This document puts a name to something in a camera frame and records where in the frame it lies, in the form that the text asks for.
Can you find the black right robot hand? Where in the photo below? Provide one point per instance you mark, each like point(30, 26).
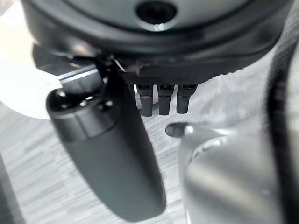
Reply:
point(109, 149)

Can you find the silver robot leg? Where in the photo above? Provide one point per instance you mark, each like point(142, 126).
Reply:
point(233, 177)

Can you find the white round object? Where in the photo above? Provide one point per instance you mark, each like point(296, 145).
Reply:
point(21, 77)

